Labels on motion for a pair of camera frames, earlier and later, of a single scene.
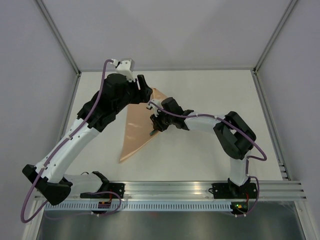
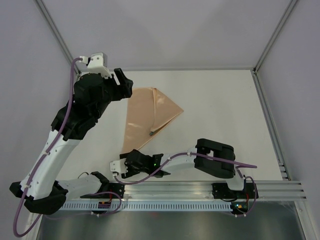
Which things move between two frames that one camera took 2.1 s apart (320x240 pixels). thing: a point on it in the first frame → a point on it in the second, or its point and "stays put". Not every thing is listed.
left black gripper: x=145 y=92 → x=125 y=87
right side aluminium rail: x=284 y=172 stays put
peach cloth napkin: x=139 y=126 stays put
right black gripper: x=157 y=124 → x=130 y=172
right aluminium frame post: x=291 y=6 stays put
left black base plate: x=113 y=191 stays put
